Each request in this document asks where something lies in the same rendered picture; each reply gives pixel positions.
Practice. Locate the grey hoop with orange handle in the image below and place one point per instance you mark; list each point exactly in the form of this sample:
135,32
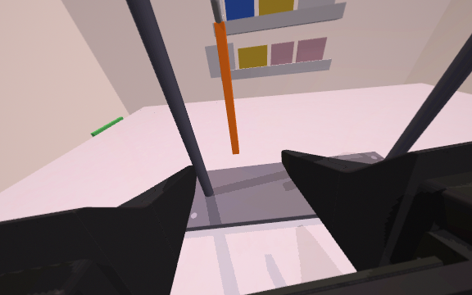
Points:
222,46

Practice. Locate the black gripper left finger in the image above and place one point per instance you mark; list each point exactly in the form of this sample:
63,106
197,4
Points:
136,245

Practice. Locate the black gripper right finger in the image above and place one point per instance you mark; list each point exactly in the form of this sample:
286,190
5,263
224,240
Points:
364,206

